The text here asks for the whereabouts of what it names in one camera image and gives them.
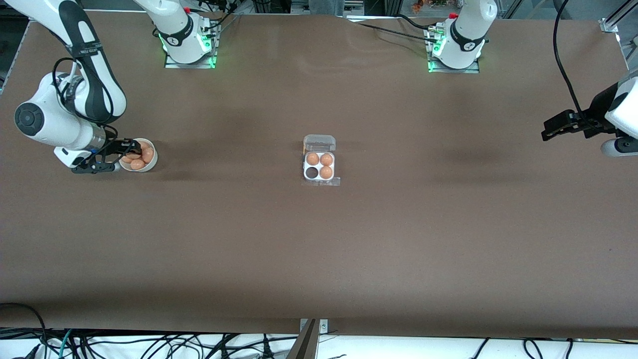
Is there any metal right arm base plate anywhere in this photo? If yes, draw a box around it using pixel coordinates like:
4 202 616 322
164 22 218 69

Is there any metal mounting bracket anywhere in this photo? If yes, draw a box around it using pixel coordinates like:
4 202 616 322
299 318 328 336

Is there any brown table cover sheet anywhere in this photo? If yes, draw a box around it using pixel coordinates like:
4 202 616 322
0 11 638 340

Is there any person in grey trousers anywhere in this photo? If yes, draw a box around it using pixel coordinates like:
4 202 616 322
309 0 345 17

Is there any black looped cable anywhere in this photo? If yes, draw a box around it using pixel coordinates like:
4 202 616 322
0 303 48 359

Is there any clear plastic egg carton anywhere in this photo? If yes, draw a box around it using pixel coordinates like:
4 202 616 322
302 135 341 187

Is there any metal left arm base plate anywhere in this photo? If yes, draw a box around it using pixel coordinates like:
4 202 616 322
425 25 481 74

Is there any teal cable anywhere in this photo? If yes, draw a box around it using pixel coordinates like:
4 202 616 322
59 329 75 359

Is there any aluminium frame rail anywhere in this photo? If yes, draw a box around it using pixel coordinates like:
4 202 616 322
0 20 31 95
600 0 638 34

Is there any white round bowl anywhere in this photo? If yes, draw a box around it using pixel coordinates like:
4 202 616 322
119 138 159 173

